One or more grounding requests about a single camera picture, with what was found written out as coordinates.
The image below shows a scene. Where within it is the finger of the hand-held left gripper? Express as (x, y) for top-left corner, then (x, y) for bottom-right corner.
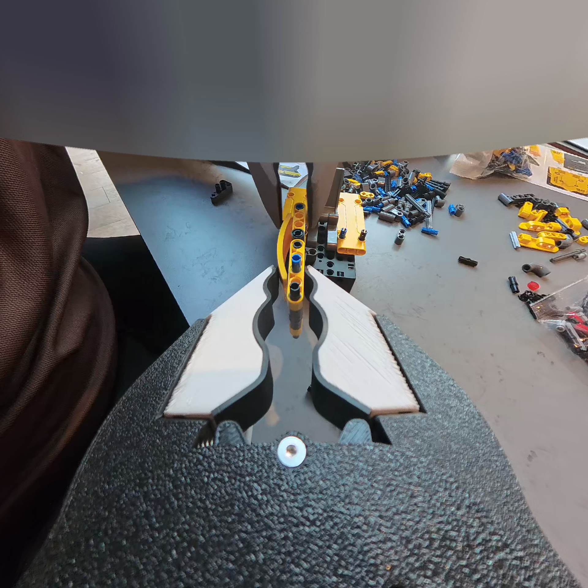
(324, 167), (345, 217)
(305, 161), (333, 217)

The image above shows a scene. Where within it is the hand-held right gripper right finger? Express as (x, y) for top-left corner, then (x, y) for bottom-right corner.
(305, 265), (421, 440)

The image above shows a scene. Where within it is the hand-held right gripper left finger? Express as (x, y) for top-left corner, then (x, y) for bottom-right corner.
(164, 265), (279, 429)

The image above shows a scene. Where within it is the yellow panel piece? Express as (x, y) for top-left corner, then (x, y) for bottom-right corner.
(277, 187), (308, 341)

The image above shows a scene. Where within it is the yellow black brick assembly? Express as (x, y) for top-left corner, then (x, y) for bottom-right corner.
(307, 190), (368, 295)

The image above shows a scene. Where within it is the grey desk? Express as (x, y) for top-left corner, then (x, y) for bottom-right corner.
(99, 152), (588, 588)

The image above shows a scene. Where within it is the pile of small connector pins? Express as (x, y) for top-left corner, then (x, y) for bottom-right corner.
(342, 159), (454, 228)

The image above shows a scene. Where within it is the clear bag of mixed parts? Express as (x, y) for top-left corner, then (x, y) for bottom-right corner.
(450, 145), (548, 180)

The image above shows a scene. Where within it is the person's brown sweater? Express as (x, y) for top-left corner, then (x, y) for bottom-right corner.
(0, 138), (119, 588)

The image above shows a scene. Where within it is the clear bag of black red parts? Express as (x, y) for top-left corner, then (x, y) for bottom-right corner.
(528, 278), (588, 362)

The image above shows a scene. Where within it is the pile of yellow beams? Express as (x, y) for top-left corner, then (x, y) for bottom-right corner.
(498, 191), (588, 254)

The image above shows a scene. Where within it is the instruction booklet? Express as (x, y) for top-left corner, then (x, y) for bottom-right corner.
(546, 144), (588, 198)

